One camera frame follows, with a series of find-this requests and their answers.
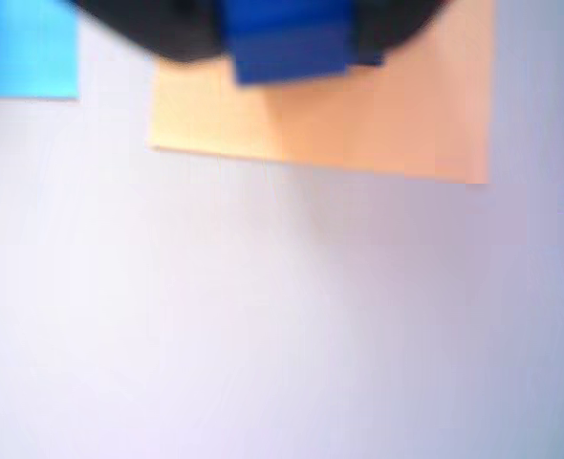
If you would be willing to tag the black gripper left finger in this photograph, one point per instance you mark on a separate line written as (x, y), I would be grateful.
(167, 28)

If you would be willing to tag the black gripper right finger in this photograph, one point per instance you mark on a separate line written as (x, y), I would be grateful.
(392, 24)

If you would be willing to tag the tiny blue cube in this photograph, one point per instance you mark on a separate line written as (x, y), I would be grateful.
(287, 52)

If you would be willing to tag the orange paper square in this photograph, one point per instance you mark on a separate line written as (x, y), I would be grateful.
(358, 129)

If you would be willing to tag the light blue paper square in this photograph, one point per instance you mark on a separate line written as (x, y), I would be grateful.
(24, 57)

